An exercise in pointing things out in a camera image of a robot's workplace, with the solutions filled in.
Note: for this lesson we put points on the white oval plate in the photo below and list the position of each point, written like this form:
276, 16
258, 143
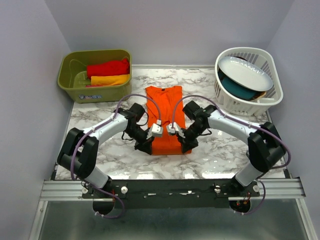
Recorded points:
245, 73

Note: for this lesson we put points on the olive green plastic bin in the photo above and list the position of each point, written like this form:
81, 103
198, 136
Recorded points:
73, 79

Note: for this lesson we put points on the white plastic basket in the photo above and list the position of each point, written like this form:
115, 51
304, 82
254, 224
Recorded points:
263, 60

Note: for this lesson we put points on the red rolled t shirt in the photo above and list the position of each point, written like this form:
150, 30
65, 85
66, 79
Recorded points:
110, 68

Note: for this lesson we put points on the orange t shirt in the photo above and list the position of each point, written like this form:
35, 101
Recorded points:
164, 99

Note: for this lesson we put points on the teal bowl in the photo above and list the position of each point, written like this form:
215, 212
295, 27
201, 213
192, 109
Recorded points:
237, 90

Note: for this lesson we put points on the brown wooden dish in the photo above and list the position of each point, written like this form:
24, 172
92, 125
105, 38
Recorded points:
259, 95

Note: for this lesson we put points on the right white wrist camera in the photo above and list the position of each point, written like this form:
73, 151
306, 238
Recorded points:
173, 129

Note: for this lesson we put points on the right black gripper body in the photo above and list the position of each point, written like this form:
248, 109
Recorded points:
193, 131

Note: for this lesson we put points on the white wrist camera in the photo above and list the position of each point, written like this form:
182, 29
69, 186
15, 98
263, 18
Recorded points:
173, 129
155, 131

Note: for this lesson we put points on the yellow rolled t shirt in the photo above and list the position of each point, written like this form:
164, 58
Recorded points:
113, 80

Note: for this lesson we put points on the aluminium rail frame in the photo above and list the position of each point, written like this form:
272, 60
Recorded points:
279, 213

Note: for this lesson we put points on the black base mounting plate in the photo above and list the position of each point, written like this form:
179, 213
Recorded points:
170, 194

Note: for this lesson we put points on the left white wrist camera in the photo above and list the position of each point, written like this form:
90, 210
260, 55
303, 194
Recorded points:
155, 131

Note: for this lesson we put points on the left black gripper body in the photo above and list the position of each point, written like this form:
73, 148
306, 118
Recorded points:
138, 134

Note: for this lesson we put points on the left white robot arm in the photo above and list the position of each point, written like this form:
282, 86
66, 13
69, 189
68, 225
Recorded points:
84, 165

